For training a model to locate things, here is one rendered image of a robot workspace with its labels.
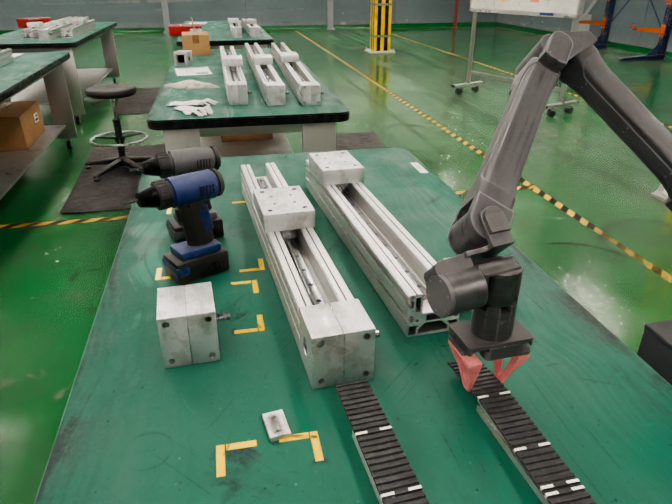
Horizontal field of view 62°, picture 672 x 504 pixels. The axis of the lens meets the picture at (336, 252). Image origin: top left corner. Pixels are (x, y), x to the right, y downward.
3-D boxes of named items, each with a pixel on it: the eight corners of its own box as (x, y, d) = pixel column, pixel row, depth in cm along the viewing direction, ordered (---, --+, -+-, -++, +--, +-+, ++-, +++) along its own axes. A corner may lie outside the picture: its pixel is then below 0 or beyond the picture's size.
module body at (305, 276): (357, 345, 96) (358, 303, 93) (300, 355, 94) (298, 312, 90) (276, 190, 165) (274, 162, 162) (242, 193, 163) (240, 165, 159)
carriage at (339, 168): (363, 191, 148) (364, 167, 145) (323, 195, 145) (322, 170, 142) (346, 173, 161) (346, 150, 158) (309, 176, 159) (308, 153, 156)
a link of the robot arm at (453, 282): (500, 202, 75) (468, 230, 82) (427, 216, 70) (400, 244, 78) (538, 285, 71) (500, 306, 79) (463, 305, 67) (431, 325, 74)
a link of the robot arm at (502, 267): (533, 263, 73) (504, 245, 77) (491, 273, 70) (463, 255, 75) (525, 308, 76) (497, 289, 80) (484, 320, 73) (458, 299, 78)
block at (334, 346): (388, 375, 89) (391, 325, 85) (312, 389, 86) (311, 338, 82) (370, 343, 97) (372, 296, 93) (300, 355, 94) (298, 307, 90)
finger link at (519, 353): (457, 374, 86) (464, 323, 82) (499, 366, 88) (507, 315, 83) (479, 403, 80) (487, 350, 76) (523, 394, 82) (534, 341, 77)
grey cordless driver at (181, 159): (229, 236, 136) (221, 148, 126) (146, 254, 127) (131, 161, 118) (219, 225, 142) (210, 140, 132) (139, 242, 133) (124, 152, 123)
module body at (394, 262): (457, 328, 101) (462, 288, 97) (406, 337, 98) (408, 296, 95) (338, 184, 170) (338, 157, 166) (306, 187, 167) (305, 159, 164)
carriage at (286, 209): (315, 238, 121) (315, 209, 118) (265, 244, 119) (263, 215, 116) (300, 211, 135) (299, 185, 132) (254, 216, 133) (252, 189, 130)
